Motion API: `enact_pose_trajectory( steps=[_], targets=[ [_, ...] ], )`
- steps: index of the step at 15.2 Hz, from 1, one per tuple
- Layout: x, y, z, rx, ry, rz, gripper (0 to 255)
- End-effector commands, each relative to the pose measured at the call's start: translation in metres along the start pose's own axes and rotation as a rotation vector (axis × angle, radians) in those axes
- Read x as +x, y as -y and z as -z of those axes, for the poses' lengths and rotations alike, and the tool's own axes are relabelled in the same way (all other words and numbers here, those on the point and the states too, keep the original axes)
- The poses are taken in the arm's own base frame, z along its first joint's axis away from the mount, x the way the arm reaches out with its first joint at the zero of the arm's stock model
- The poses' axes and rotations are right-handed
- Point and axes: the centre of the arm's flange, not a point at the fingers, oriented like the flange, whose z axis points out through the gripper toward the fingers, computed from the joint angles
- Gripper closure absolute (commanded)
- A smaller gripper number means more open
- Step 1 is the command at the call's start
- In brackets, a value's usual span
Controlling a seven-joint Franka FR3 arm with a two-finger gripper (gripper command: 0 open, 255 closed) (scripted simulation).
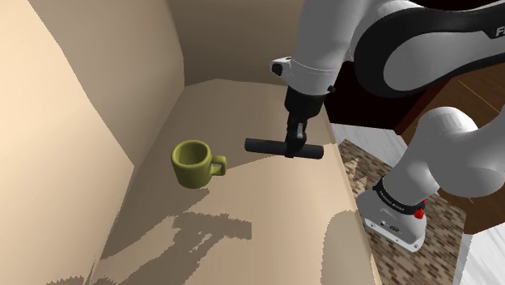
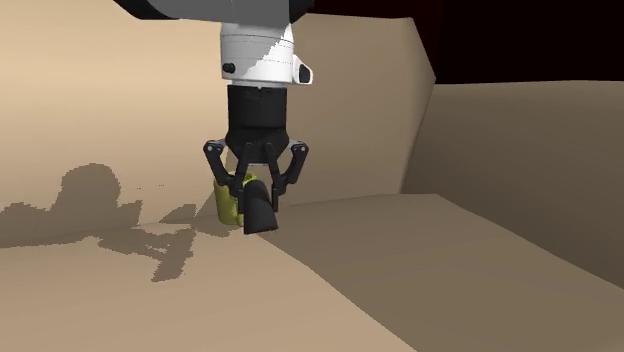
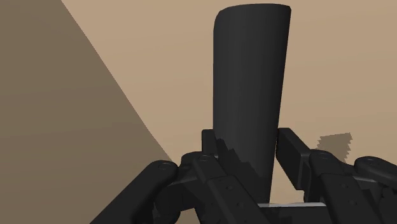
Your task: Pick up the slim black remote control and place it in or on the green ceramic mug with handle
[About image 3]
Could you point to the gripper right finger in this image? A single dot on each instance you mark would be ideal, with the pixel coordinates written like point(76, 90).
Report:
point(335, 183)

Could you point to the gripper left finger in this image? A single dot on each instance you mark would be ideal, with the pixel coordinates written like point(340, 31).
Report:
point(217, 186)

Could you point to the black tapered cup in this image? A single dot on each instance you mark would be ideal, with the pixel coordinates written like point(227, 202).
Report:
point(248, 93)

